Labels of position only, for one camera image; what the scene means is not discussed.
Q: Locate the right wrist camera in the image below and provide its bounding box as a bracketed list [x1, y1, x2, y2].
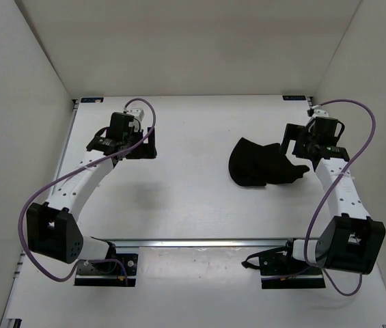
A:
[307, 107, 329, 118]

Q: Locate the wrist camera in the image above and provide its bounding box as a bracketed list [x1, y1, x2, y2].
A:
[307, 107, 329, 118]
[123, 107, 144, 122]

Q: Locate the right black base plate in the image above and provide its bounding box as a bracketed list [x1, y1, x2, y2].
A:
[241, 246, 326, 290]

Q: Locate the aluminium rail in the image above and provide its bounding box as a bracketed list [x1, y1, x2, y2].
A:
[110, 238, 287, 248]

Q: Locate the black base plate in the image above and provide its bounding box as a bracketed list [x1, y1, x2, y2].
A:
[241, 246, 326, 290]
[74, 253, 139, 287]

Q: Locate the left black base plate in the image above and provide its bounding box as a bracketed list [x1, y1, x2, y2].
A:
[74, 253, 139, 287]

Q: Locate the purple cable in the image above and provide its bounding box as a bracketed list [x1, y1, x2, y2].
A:
[303, 99, 376, 296]
[20, 98, 156, 282]

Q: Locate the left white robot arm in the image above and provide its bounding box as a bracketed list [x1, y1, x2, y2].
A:
[26, 108, 156, 272]

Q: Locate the right blue label sticker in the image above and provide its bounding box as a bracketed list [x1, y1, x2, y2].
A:
[282, 95, 306, 101]

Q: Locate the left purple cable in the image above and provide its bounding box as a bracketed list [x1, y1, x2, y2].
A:
[20, 98, 156, 282]

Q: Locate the blue label sticker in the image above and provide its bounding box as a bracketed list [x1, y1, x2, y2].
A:
[282, 95, 306, 101]
[80, 97, 104, 103]

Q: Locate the left blue label sticker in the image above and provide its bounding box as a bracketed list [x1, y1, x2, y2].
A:
[80, 97, 104, 103]

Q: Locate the black skirt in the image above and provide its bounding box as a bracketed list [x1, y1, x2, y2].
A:
[228, 137, 309, 188]

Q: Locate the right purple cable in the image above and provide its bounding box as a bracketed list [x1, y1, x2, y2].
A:
[303, 99, 376, 296]

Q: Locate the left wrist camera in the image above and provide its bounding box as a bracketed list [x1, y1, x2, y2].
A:
[123, 107, 144, 122]

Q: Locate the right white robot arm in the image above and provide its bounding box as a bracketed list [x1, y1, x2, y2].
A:
[279, 111, 385, 275]

